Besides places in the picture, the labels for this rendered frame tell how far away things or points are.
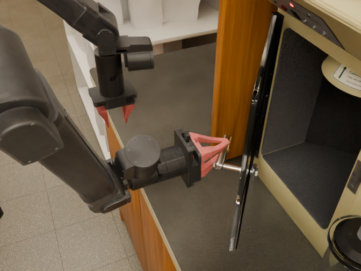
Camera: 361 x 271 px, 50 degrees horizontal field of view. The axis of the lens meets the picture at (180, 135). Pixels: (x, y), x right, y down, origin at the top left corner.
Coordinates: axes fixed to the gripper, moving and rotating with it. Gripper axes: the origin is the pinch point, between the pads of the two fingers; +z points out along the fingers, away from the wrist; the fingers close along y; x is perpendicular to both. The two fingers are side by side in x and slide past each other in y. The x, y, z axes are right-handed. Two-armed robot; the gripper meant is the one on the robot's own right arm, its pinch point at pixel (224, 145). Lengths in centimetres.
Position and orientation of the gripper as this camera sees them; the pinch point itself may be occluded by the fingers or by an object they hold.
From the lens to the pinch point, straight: 75.0
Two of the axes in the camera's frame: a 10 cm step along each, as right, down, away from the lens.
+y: -0.2, -7.5, -6.6
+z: 9.2, -2.7, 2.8
